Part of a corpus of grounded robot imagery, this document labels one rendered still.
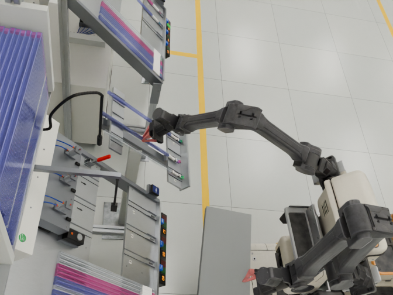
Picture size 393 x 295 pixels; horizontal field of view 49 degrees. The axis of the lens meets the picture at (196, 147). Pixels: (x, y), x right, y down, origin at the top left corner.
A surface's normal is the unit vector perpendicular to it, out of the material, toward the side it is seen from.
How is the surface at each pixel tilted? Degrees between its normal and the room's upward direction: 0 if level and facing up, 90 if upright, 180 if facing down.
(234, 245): 0
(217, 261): 0
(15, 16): 90
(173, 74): 0
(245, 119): 39
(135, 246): 44
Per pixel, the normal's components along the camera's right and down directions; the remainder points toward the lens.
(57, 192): 0.83, -0.34
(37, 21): 0.02, 0.81
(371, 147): 0.21, -0.58
